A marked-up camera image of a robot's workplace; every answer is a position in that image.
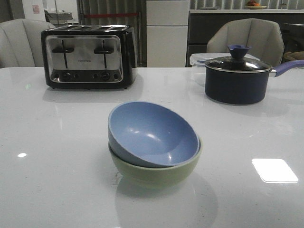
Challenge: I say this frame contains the blue bowl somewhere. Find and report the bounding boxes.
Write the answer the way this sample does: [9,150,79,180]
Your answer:
[108,101,201,168]

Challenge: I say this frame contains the light green bowl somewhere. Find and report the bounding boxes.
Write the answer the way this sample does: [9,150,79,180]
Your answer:
[109,140,203,189]

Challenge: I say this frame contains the clear plastic container blue clips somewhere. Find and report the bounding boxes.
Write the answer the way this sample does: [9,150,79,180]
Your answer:
[189,52,260,68]

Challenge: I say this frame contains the dark blue saucepan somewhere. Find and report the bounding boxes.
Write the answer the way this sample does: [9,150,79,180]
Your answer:
[205,60,304,105]

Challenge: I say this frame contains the white drawer cabinet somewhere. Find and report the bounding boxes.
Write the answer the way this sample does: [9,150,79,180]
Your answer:
[146,0,190,67]

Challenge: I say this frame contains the black and chrome toaster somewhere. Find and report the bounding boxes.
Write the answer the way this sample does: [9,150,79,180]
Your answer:
[41,25,137,89]

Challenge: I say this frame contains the glass lid with blue knob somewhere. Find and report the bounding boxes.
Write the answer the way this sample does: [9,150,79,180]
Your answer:
[205,45,271,73]

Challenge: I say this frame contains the red barrier belt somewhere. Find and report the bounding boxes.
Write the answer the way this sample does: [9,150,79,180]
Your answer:
[84,12,139,18]

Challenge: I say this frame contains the beige upholstered chair right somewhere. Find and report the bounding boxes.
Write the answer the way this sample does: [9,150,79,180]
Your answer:
[207,18,285,66]

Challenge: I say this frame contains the beige upholstered chair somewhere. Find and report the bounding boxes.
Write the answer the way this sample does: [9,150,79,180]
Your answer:
[207,18,285,66]
[0,19,55,68]

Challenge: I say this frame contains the fruit plate on counter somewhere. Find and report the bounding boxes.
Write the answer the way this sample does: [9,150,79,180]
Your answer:
[245,0,267,10]

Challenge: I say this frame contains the beige upholstered chair left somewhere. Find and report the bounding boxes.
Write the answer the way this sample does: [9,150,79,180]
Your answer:
[0,19,55,68]

